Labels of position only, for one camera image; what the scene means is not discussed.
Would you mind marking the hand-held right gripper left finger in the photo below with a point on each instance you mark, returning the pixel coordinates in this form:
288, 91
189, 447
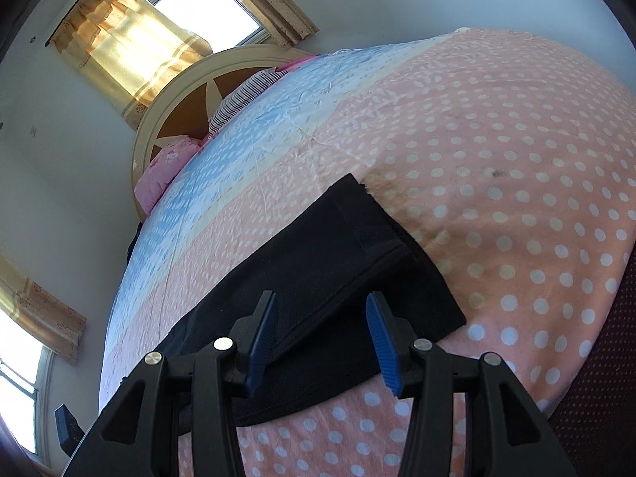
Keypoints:
261, 340

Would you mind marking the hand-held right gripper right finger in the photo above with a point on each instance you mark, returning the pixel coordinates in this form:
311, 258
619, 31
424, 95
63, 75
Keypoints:
385, 348

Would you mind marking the black pants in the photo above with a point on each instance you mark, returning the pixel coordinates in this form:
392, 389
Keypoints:
323, 268

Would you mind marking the pink pillow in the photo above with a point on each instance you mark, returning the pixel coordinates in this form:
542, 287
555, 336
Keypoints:
161, 169

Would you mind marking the small black object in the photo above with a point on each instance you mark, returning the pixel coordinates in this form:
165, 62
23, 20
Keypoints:
67, 425

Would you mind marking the yellow patterned side curtain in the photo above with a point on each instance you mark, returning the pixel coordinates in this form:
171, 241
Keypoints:
44, 313

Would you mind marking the pink blue polka dot bedspread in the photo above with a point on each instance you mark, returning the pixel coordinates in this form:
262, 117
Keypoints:
497, 159

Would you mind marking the side window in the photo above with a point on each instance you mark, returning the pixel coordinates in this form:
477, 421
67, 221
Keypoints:
20, 357

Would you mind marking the striped pillow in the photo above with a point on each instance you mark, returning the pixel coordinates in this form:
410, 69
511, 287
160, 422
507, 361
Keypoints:
243, 94

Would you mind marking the cream and brown headboard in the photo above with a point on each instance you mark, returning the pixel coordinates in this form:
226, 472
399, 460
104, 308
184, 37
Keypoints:
238, 77

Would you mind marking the pink cloth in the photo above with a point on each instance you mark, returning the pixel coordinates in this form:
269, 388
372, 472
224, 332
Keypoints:
298, 63

